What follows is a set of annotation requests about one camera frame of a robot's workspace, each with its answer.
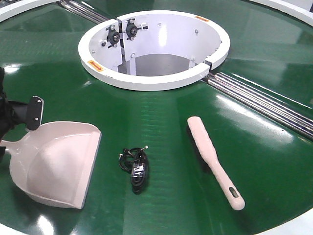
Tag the far steel transfer rollers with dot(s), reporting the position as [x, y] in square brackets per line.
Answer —
[82, 11]

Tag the steel transfer rollers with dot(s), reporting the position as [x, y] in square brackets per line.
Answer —
[82, 11]
[261, 102]

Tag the black bearing mount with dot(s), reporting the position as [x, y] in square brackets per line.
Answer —
[132, 30]
[113, 36]

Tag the right black bearing mount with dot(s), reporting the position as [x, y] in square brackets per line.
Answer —
[132, 30]

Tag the white outer conveyor rim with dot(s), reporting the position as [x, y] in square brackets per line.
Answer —
[300, 9]

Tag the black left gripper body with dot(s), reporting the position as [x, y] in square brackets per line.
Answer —
[12, 113]

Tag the left black bearing mount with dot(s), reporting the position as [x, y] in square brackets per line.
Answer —
[113, 36]

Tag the green conveyor belt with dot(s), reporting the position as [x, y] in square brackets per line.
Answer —
[149, 177]

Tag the pink dustpan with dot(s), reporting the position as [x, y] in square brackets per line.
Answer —
[53, 165]

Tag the beige hand brush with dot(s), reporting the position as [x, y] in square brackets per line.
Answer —
[209, 155]

